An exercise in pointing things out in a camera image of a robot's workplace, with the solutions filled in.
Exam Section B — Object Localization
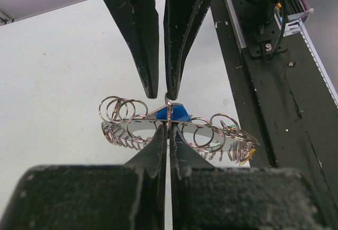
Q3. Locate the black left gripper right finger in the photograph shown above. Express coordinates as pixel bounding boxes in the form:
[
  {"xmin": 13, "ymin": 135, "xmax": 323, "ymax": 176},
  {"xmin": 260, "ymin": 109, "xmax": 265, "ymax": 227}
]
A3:
[{"xmin": 170, "ymin": 128, "xmax": 330, "ymax": 229}]

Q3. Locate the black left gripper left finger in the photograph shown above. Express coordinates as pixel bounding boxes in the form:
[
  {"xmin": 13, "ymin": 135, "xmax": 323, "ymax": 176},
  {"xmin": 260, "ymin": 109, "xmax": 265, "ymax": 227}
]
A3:
[{"xmin": 1, "ymin": 124, "xmax": 167, "ymax": 229}]

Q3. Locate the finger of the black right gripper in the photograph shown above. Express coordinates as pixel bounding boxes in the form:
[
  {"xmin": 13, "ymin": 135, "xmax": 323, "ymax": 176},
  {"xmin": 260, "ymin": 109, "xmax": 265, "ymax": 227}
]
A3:
[
  {"xmin": 104, "ymin": 0, "xmax": 159, "ymax": 99},
  {"xmin": 163, "ymin": 0, "xmax": 212, "ymax": 100}
]

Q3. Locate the yellow tag key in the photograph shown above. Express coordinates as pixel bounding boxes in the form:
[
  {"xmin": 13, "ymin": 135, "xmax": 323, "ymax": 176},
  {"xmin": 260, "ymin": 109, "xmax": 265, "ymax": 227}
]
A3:
[{"xmin": 239, "ymin": 148, "xmax": 256, "ymax": 166}]

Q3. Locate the steel disc with key rings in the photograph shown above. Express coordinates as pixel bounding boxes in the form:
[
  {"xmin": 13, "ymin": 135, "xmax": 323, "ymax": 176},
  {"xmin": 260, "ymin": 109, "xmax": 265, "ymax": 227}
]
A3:
[{"xmin": 98, "ymin": 95, "xmax": 260, "ymax": 166}]

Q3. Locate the blue tag key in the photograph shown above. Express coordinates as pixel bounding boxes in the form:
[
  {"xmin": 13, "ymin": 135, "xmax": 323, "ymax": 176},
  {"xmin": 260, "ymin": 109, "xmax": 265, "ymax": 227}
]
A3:
[{"xmin": 148, "ymin": 93, "xmax": 191, "ymax": 122}]

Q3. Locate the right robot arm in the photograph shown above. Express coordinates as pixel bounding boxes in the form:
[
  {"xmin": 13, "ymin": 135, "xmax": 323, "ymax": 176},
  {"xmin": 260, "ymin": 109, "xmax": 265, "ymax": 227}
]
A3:
[{"xmin": 104, "ymin": 0, "xmax": 282, "ymax": 100}]

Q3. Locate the white slotted cable duct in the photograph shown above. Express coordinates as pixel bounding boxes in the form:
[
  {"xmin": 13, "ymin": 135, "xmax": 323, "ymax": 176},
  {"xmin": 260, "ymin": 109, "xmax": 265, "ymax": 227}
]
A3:
[{"xmin": 285, "ymin": 0, "xmax": 338, "ymax": 107}]

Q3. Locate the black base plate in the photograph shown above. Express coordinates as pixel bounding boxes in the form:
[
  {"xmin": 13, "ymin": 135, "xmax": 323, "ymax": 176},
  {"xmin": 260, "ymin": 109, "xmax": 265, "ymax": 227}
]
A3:
[{"xmin": 211, "ymin": 0, "xmax": 337, "ymax": 217}]

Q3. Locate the right aluminium frame post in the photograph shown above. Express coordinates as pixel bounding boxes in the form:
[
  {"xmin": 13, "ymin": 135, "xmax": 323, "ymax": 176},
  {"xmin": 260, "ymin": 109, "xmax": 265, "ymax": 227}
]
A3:
[{"xmin": 0, "ymin": 8, "xmax": 15, "ymax": 25}]

